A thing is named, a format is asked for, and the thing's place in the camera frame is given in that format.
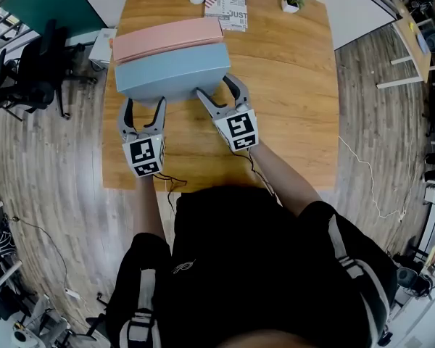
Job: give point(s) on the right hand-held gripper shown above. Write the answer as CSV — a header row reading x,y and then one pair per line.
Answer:
x,y
239,127

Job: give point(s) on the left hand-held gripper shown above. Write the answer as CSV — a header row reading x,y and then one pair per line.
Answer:
x,y
145,154

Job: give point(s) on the blue file box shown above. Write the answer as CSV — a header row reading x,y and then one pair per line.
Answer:
x,y
170,71

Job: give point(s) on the pink file box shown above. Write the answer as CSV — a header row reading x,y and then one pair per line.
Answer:
x,y
166,36

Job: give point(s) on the person's right forearm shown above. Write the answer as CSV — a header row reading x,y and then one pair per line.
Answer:
x,y
282,176

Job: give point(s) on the person's left forearm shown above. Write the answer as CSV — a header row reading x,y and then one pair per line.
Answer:
x,y
148,209

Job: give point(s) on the white storage box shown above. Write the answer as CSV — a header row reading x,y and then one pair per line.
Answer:
x,y
101,49

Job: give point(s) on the black and white printed book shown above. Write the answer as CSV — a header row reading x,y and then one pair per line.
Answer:
x,y
230,9

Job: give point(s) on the black office chair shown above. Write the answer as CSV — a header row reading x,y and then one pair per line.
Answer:
x,y
43,71
3,93

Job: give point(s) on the green partition panel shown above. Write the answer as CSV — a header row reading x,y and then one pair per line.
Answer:
x,y
58,2

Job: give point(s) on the person's black clothing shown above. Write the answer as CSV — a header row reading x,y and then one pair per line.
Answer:
x,y
257,267

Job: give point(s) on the wooden table with white legs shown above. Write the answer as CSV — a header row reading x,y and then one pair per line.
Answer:
x,y
411,38

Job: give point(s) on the blue plate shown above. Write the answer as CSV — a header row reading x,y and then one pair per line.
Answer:
x,y
422,42

